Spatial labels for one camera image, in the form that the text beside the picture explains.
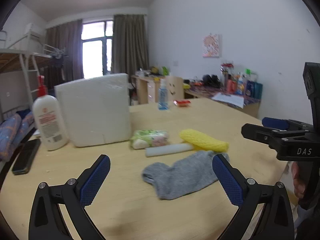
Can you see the red snack packet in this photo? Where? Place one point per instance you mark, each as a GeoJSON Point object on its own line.
{"type": "Point", "coordinates": [182, 103]}

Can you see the left brown curtain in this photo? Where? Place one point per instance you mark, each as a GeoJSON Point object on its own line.
{"type": "Point", "coordinates": [67, 38]}

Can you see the wooden desk with drawers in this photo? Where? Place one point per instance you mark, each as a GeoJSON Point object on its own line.
{"type": "Point", "coordinates": [147, 88]}

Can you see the grey sock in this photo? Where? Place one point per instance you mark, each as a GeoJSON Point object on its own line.
{"type": "Point", "coordinates": [184, 177]}

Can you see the right brown curtain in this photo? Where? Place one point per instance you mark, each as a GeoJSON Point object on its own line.
{"type": "Point", "coordinates": [129, 46]}

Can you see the white air conditioner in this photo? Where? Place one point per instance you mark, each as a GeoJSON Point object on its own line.
{"type": "Point", "coordinates": [34, 30]}

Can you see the green tissue pack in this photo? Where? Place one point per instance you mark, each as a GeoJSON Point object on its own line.
{"type": "Point", "coordinates": [142, 139]}

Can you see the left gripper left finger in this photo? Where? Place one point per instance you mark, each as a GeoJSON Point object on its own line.
{"type": "Point", "coordinates": [46, 219]}

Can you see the black smartphone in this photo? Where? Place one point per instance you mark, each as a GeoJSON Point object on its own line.
{"type": "Point", "coordinates": [25, 158]}

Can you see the white foam box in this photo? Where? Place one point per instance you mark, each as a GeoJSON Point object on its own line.
{"type": "Point", "coordinates": [96, 111]}

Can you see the wooden smiley chair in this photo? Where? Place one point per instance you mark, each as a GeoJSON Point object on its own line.
{"type": "Point", "coordinates": [175, 88]}

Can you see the blue spray bottle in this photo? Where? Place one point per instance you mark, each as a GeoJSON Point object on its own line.
{"type": "Point", "coordinates": [163, 96]}

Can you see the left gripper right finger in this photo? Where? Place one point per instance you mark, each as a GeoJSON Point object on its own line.
{"type": "Point", "coordinates": [276, 219]}

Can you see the blue orange quilt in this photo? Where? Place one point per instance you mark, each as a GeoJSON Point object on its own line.
{"type": "Point", "coordinates": [13, 131]}

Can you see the brown curtain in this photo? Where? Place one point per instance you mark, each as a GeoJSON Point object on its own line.
{"type": "Point", "coordinates": [67, 38]}
{"type": "Point", "coordinates": [129, 46]}

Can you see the anime wall picture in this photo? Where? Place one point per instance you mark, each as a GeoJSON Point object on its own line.
{"type": "Point", "coordinates": [212, 45]}

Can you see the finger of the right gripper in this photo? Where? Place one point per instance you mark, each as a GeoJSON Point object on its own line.
{"type": "Point", "coordinates": [286, 125]}
{"type": "Point", "coordinates": [265, 135]}

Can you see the white foam stick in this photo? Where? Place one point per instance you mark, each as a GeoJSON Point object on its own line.
{"type": "Point", "coordinates": [168, 149]}

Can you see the yellow foam net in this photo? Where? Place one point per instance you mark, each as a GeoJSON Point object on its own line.
{"type": "Point", "coordinates": [203, 141]}

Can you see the white paper sheet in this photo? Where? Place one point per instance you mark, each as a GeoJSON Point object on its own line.
{"type": "Point", "coordinates": [234, 100]}

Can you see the balcony glass door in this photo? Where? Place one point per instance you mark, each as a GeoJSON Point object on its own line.
{"type": "Point", "coordinates": [97, 39]}

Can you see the person's right hand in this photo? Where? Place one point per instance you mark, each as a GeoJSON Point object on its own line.
{"type": "Point", "coordinates": [298, 183]}

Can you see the metal bunk bed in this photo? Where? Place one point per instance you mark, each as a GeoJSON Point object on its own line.
{"type": "Point", "coordinates": [28, 62]}

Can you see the white lotion bottle red pump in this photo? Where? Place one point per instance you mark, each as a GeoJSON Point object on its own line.
{"type": "Point", "coordinates": [48, 118]}

